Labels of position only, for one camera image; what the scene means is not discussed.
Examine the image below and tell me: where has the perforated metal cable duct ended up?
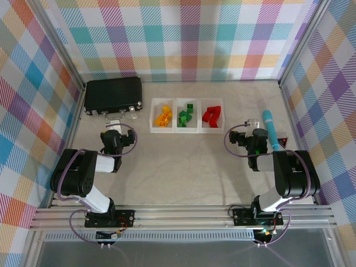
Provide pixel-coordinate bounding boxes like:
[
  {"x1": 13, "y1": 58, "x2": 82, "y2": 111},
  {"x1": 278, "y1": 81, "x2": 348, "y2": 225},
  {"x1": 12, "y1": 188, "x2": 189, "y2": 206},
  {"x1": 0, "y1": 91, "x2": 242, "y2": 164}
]
[{"x1": 44, "y1": 231, "x2": 259, "y2": 242}]

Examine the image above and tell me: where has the small controller board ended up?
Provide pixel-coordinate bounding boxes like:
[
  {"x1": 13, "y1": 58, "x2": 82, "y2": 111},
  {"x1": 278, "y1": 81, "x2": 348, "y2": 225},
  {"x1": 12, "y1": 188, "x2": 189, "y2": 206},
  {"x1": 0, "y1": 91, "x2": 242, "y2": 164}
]
[
  {"x1": 253, "y1": 228, "x2": 276, "y2": 240},
  {"x1": 96, "y1": 230, "x2": 123, "y2": 241}
]

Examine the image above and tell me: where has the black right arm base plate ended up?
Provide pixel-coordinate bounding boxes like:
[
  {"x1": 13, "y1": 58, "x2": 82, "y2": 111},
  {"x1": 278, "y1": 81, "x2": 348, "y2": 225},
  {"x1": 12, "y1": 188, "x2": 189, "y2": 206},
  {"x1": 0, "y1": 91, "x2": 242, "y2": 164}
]
[{"x1": 232, "y1": 207, "x2": 284, "y2": 226}]

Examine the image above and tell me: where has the black ribbed carry case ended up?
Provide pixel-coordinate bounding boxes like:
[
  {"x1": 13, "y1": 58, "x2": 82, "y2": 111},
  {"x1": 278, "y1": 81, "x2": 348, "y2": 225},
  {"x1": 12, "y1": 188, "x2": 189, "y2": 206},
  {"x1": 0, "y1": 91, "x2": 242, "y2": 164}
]
[{"x1": 83, "y1": 76, "x2": 145, "y2": 121}]

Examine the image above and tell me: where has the teal toy microphone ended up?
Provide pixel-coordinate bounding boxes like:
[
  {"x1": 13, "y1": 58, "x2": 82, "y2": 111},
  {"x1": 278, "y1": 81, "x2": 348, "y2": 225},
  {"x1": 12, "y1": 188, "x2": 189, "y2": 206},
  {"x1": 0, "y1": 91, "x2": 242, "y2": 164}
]
[{"x1": 262, "y1": 110, "x2": 280, "y2": 152}]

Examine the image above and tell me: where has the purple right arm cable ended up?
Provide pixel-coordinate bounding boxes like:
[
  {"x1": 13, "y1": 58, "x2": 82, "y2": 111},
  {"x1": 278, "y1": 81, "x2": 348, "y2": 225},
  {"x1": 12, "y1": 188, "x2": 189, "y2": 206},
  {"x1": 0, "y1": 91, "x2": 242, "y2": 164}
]
[{"x1": 224, "y1": 123, "x2": 311, "y2": 247}]

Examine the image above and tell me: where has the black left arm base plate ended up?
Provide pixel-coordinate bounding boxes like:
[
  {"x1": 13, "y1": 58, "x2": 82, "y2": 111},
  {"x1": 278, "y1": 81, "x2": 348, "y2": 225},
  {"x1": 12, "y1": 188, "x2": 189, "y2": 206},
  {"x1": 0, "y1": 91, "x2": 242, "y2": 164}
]
[{"x1": 85, "y1": 209, "x2": 136, "y2": 228}]

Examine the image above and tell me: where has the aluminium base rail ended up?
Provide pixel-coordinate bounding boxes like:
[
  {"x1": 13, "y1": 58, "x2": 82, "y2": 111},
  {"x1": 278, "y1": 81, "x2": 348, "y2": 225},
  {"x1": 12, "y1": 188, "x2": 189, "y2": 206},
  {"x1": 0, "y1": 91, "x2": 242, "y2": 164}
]
[{"x1": 29, "y1": 204, "x2": 339, "y2": 231}]

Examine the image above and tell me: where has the aluminium frame post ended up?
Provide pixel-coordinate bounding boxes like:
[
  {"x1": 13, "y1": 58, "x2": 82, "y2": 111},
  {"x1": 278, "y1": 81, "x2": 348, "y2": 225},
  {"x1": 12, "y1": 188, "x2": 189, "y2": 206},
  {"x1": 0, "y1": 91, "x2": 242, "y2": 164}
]
[
  {"x1": 36, "y1": 0, "x2": 86, "y2": 91},
  {"x1": 278, "y1": 0, "x2": 334, "y2": 86}
]

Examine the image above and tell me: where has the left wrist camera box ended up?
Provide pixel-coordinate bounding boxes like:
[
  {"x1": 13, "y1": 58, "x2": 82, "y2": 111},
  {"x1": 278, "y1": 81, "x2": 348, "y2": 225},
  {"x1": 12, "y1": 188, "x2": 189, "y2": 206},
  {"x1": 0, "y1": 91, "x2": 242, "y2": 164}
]
[{"x1": 105, "y1": 121, "x2": 122, "y2": 135}]

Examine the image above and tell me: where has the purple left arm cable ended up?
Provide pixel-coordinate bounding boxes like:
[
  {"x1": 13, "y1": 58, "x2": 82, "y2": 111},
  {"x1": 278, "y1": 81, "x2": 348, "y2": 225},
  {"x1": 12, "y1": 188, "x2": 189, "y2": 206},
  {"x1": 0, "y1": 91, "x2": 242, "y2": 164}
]
[{"x1": 57, "y1": 123, "x2": 140, "y2": 245}]

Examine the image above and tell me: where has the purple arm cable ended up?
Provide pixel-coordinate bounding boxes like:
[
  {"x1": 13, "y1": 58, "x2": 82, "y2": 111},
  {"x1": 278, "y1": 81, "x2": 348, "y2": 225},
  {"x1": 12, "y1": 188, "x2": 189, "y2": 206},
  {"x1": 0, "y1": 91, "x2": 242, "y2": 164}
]
[
  {"x1": 57, "y1": 123, "x2": 140, "y2": 245},
  {"x1": 224, "y1": 123, "x2": 311, "y2": 247}
]

